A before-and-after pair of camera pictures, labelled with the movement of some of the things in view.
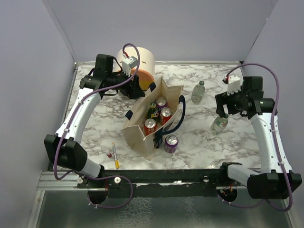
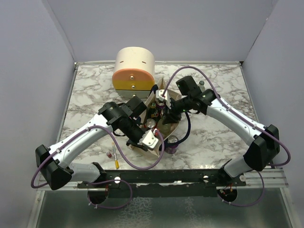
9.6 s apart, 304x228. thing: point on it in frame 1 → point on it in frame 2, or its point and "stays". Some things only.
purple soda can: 170,143 stays
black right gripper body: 234,101 → 178,107
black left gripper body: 128,90 → 134,140
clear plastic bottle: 219,124 → 165,129
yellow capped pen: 117,161 stays
